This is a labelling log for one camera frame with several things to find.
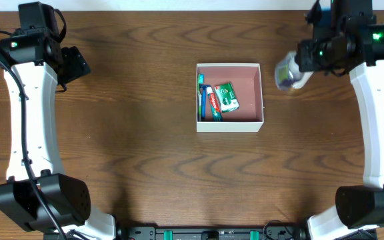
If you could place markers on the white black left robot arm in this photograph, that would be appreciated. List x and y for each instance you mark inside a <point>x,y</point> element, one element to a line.
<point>37,194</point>

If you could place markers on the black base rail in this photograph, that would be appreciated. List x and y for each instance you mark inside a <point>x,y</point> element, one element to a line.
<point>272,231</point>

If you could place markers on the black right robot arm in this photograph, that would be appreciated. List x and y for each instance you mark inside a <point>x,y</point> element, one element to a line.
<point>359,210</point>

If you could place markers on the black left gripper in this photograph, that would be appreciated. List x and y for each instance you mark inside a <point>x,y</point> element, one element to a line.
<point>75,62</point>

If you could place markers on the white leaf-print lotion tube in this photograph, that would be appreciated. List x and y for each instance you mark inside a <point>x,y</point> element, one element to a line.
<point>301,83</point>

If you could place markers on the green soap bar packet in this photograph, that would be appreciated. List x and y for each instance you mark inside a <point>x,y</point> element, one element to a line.
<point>226,97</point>

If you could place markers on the red green toothpaste tube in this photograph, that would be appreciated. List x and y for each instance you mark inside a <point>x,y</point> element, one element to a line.
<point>215,110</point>

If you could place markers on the blue disposable razor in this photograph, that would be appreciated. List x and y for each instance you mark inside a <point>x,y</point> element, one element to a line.
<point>203,89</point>

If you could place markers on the clear foam pump soap bottle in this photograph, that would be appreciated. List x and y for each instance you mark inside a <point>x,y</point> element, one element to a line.
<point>287,72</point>

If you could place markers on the white box pink interior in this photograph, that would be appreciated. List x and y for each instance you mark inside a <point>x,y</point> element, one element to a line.
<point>247,85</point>

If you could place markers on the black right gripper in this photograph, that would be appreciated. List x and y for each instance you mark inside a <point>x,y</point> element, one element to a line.
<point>304,57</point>

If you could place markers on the green white toothbrush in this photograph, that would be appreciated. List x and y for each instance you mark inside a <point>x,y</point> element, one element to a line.
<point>200,101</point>

